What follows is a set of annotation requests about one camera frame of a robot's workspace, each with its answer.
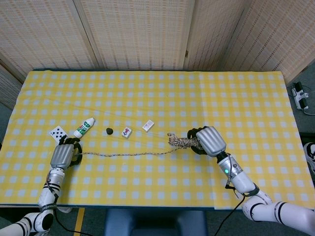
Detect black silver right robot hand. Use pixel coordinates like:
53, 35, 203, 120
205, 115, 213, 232
187, 126, 227, 158

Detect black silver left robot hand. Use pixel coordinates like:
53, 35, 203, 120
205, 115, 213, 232
50, 136, 84, 170

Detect braided beige brown rope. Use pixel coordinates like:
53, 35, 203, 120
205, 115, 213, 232
78, 132, 200, 158

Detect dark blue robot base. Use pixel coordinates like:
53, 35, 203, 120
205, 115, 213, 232
104, 208, 208, 236

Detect spades playing card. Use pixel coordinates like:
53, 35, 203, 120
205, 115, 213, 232
49, 125, 69, 145

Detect white green plastic bottle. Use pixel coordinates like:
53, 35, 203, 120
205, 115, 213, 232
74, 118, 96, 140

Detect small white cardboard box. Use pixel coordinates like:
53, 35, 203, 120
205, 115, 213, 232
142, 119, 155, 132

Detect yellow white checked tablecloth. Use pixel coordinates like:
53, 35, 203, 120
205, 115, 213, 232
0, 70, 308, 210

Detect white power strip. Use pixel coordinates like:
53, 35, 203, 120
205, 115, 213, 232
291, 82, 311, 111

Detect black white shoe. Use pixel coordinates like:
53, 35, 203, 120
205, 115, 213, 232
303, 142, 315, 176

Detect beige woven folding screen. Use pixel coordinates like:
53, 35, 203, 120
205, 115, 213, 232
0, 0, 315, 110

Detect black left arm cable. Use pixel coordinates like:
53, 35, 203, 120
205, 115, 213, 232
53, 206, 83, 234

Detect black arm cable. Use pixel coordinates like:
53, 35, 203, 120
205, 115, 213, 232
213, 194, 248, 236
53, 206, 83, 234

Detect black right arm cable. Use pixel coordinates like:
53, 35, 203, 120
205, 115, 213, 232
213, 194, 248, 236

